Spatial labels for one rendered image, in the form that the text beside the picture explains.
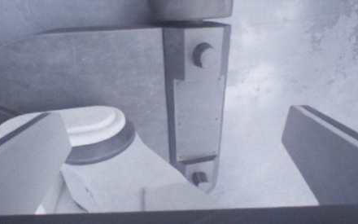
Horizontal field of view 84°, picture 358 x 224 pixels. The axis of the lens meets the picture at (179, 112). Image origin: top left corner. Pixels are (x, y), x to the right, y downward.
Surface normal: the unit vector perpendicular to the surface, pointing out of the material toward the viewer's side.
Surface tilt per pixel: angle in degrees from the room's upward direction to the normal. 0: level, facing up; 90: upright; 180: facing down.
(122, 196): 90
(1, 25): 0
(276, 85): 0
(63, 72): 0
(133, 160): 90
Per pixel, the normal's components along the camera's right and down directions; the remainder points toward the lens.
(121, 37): 0.22, 0.46
